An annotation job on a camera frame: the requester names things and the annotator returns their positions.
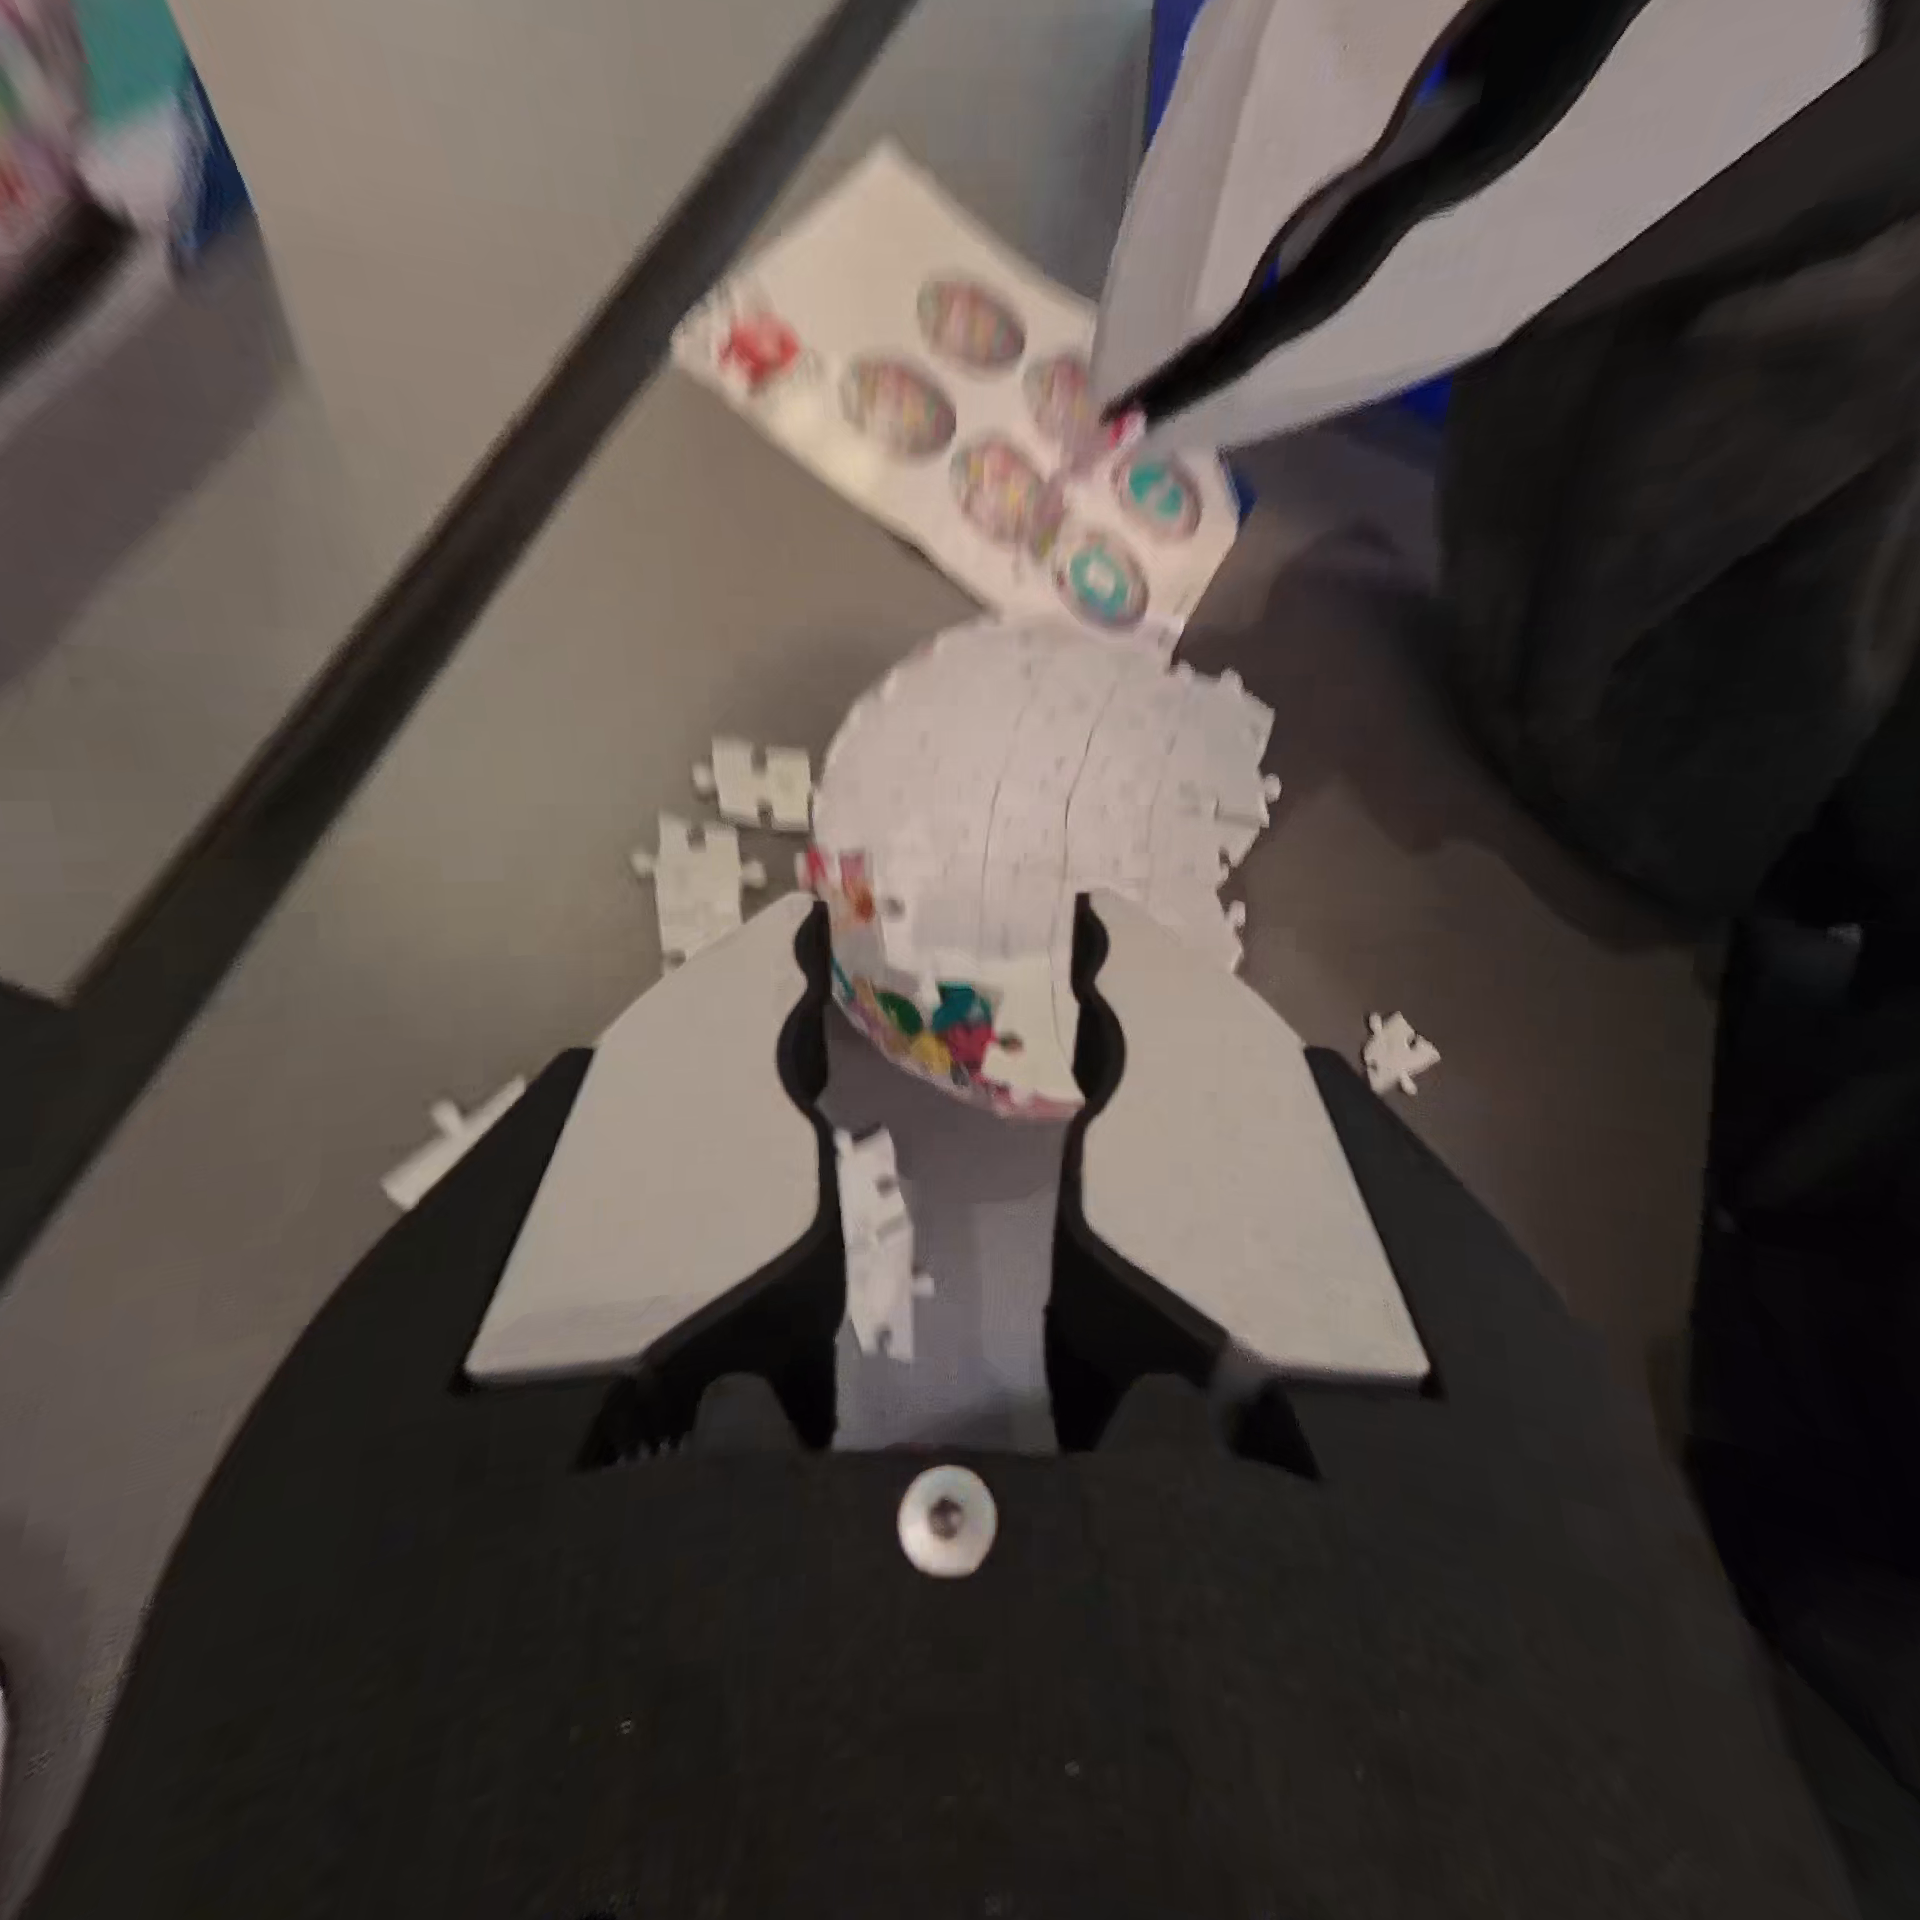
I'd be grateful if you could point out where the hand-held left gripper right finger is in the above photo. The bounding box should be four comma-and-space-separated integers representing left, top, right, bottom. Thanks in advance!
1056, 890, 1436, 1452

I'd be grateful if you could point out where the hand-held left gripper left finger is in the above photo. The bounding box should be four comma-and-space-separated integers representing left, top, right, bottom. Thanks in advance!
462, 890, 839, 1452

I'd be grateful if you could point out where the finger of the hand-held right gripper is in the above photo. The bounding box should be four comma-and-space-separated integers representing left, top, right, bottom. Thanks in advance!
1087, 0, 1503, 427
1117, 0, 1893, 453

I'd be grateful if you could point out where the partly built puzzle ball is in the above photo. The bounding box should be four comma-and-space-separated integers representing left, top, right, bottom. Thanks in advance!
808, 621, 1287, 1122

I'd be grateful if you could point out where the puzzle instruction leaflet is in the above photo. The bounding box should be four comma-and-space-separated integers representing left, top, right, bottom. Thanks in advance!
668, 141, 1249, 633

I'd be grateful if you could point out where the puzzle ball cardboard box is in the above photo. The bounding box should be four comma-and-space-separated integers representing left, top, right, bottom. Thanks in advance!
0, 0, 250, 352

